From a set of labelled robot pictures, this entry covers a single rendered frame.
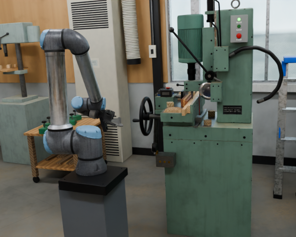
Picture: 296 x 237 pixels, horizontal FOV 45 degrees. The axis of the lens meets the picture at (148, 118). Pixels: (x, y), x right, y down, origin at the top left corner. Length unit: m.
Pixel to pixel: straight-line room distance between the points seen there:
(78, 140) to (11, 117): 2.23
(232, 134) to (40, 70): 2.95
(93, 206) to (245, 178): 0.98
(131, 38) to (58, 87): 1.80
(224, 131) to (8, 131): 2.77
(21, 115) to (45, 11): 1.27
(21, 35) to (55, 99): 2.13
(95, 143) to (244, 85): 1.00
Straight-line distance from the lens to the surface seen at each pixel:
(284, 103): 3.08
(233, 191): 2.44
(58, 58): 2.13
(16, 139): 4.33
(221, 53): 2.24
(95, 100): 2.42
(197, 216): 2.56
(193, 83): 2.45
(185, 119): 2.27
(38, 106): 4.29
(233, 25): 2.26
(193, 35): 2.38
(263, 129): 3.84
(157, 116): 2.57
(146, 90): 4.00
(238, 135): 2.30
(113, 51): 3.77
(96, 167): 2.16
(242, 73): 2.33
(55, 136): 2.16
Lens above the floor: 1.41
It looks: 14 degrees down
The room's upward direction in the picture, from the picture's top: 3 degrees counter-clockwise
